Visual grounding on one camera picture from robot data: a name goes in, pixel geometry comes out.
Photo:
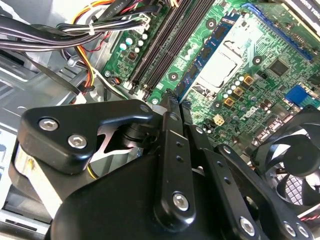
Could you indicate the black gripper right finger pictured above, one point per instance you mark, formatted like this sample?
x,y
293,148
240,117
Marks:
x,y
221,175

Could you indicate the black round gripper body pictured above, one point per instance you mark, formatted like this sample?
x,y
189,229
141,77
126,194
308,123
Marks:
x,y
112,200

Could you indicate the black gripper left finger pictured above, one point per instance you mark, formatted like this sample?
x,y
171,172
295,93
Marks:
x,y
176,157

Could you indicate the blue RAM stick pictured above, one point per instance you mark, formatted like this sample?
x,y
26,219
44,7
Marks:
x,y
205,53

